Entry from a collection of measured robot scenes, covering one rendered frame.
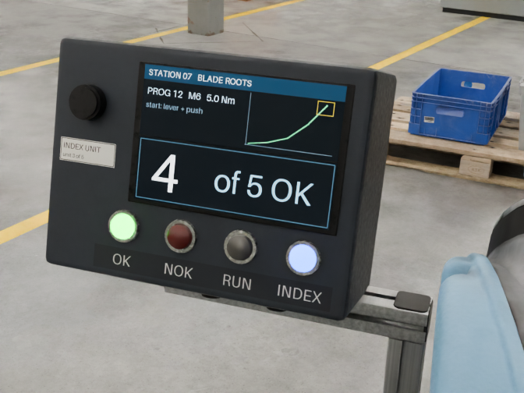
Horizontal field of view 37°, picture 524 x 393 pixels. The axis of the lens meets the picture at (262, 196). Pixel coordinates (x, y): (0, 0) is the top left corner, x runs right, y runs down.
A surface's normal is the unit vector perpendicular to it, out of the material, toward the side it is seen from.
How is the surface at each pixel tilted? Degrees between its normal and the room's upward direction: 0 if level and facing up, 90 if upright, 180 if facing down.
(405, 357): 90
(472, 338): 30
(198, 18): 90
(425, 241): 0
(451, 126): 90
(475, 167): 90
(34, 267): 0
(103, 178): 75
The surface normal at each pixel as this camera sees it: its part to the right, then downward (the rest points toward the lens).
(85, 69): -0.30, 0.11
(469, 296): -0.11, -0.81
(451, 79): -0.41, 0.33
